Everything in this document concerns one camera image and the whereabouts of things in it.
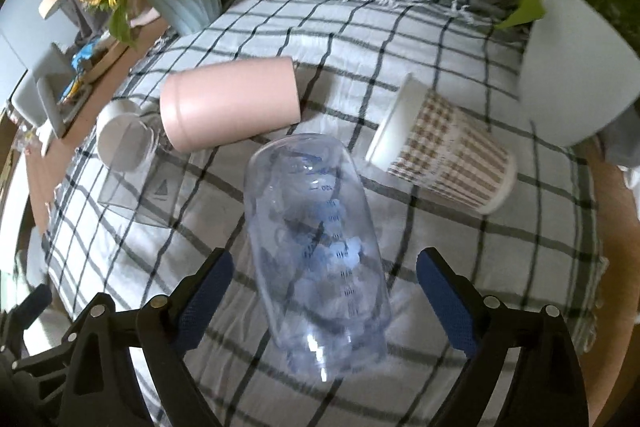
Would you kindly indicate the wooden desk lamp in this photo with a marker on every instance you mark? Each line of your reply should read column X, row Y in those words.
column 106, row 51

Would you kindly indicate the plaid paper cup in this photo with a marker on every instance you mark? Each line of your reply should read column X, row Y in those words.
column 428, row 141

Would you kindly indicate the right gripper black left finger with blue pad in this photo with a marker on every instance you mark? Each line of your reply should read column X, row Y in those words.
column 101, row 387

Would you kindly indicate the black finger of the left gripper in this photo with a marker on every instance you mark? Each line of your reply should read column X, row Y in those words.
column 15, row 322

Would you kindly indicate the clear glass white lid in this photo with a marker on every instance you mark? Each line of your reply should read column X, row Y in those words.
column 143, row 172

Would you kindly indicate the white desk organizer box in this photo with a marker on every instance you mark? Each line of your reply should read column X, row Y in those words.
column 51, row 91

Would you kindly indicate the pink plastic cup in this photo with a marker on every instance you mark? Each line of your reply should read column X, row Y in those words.
column 228, row 102

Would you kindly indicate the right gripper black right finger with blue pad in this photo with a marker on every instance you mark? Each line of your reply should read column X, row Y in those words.
column 547, row 387

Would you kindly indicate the white plant pot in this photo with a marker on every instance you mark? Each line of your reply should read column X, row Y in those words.
column 578, row 73

